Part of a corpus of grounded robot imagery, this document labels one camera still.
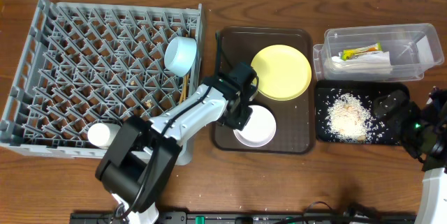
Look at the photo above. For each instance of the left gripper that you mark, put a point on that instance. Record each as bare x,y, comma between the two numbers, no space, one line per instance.
244,116

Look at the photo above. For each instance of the wooden chopstick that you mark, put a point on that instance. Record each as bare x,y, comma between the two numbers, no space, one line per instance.
184,89
187,89

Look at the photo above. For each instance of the light blue bowl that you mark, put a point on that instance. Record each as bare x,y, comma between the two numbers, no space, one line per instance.
180,55

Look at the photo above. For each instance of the green orange snack wrapper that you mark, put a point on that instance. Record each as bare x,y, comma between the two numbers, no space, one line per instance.
353,53

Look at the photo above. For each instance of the white napkin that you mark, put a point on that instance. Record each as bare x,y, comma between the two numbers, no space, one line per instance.
378,63

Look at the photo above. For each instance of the white pink bowl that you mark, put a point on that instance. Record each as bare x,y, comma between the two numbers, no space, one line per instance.
260,128

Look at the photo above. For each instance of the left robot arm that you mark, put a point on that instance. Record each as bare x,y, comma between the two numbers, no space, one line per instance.
138,164

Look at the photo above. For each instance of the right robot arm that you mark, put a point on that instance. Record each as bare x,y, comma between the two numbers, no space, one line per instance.
422,133

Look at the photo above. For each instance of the black waste tray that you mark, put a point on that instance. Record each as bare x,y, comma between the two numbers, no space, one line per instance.
326,89

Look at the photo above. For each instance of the grey dishwasher rack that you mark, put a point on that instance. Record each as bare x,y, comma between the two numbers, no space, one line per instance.
84,64

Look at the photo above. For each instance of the dark brown serving tray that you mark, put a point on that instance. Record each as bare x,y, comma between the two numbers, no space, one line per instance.
294,133

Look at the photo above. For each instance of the yellow plate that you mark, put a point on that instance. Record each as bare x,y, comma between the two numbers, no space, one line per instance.
284,72

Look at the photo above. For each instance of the pile of rice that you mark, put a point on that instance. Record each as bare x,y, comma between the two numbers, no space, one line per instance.
350,119

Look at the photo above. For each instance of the clear plastic bin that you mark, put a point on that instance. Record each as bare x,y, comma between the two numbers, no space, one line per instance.
413,49

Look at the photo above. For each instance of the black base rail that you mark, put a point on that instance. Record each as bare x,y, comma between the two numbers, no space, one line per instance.
317,212

